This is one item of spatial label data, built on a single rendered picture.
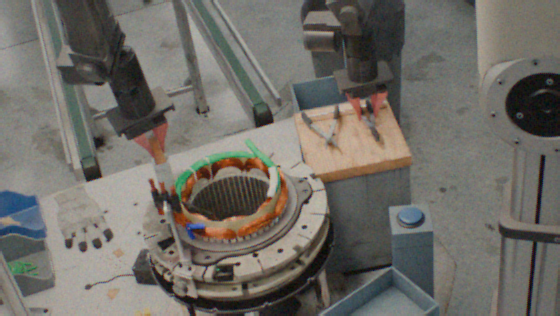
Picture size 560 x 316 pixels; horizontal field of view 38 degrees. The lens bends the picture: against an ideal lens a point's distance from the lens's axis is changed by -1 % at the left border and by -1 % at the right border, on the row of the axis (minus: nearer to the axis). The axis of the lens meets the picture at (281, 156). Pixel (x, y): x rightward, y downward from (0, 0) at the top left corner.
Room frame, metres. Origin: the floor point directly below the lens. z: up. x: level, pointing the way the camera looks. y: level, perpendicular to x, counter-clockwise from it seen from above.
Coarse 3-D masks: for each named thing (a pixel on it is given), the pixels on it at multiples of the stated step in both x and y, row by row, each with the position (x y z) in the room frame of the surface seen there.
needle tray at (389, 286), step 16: (384, 272) 0.88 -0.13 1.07; (368, 288) 0.86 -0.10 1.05; (384, 288) 0.88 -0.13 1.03; (400, 288) 0.87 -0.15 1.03; (416, 288) 0.84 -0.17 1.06; (336, 304) 0.83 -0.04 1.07; (352, 304) 0.85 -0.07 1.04; (368, 304) 0.86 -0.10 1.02; (384, 304) 0.85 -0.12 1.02; (400, 304) 0.85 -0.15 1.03; (416, 304) 0.84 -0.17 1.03; (432, 304) 0.81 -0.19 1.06
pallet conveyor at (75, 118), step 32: (32, 0) 2.66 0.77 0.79; (192, 0) 2.51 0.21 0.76; (64, 32) 2.83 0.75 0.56; (192, 64) 2.95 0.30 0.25; (224, 64) 2.11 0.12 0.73; (256, 64) 1.99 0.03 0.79; (64, 96) 2.05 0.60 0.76; (256, 96) 1.87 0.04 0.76; (64, 128) 1.86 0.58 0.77; (96, 128) 2.84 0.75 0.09; (96, 160) 1.72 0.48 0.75
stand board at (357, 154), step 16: (320, 112) 1.33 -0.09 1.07; (384, 112) 1.30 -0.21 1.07; (304, 128) 1.29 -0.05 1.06; (320, 128) 1.28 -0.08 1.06; (336, 128) 1.27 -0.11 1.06; (352, 128) 1.26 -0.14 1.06; (384, 128) 1.25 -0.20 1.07; (304, 144) 1.24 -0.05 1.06; (320, 144) 1.23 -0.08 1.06; (352, 144) 1.21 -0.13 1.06; (368, 144) 1.21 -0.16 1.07; (384, 144) 1.20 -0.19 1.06; (400, 144) 1.19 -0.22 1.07; (320, 160) 1.18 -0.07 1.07; (336, 160) 1.18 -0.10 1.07; (352, 160) 1.17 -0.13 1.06; (368, 160) 1.16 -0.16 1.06; (384, 160) 1.15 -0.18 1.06; (400, 160) 1.15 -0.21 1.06; (320, 176) 1.14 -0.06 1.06; (336, 176) 1.15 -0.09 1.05; (352, 176) 1.15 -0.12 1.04
